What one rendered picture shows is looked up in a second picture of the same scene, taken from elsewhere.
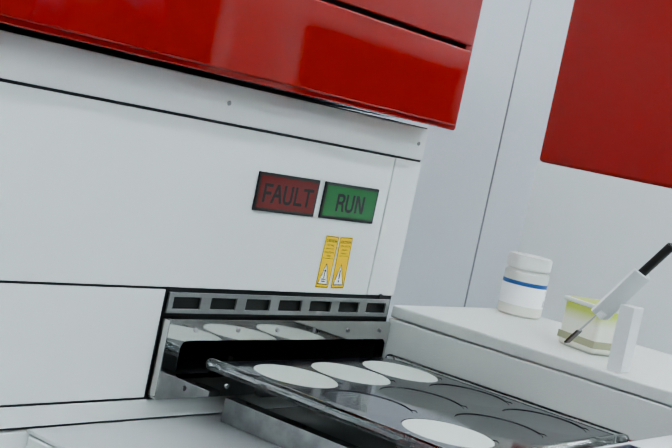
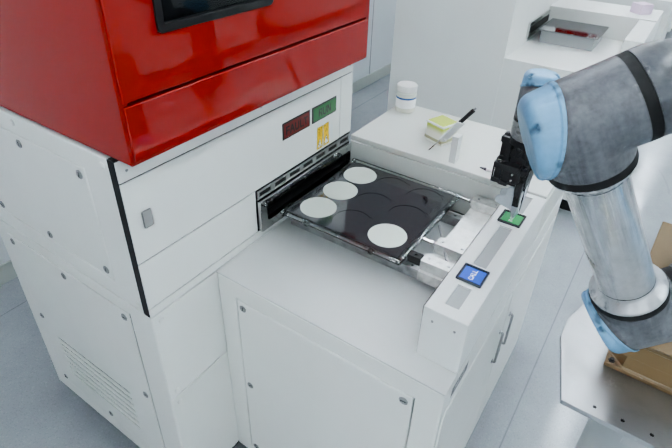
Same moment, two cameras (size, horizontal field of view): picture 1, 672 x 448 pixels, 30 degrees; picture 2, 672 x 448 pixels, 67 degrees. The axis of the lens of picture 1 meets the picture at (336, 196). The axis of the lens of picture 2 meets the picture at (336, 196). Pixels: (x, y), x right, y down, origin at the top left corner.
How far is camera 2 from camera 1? 0.57 m
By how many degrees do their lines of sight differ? 30
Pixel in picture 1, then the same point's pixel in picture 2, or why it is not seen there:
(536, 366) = (417, 162)
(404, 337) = (358, 148)
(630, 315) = (457, 141)
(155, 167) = (236, 153)
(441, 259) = not seen: outside the picture
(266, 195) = (287, 131)
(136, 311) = (245, 207)
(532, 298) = (410, 104)
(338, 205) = (319, 114)
